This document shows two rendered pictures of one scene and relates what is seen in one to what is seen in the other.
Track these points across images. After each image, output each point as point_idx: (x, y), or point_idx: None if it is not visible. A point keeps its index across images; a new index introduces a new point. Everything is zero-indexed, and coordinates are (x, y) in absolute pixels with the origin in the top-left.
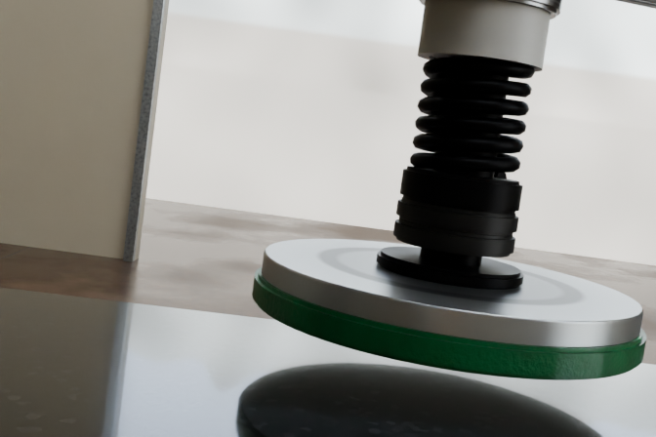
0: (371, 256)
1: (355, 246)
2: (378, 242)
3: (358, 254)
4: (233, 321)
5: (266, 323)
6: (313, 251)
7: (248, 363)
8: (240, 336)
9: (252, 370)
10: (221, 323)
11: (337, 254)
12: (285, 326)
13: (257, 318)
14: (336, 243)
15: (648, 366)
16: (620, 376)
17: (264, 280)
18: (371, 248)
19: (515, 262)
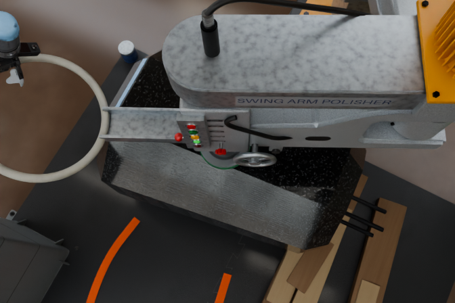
0: (231, 152)
1: (229, 160)
2: (221, 166)
3: (232, 153)
4: (245, 169)
5: (240, 168)
6: (240, 153)
7: (250, 149)
8: (247, 161)
9: (251, 146)
10: (248, 168)
11: (236, 152)
12: (237, 166)
13: (240, 171)
14: (231, 161)
15: (184, 147)
16: None
17: (250, 147)
18: (227, 159)
19: (202, 154)
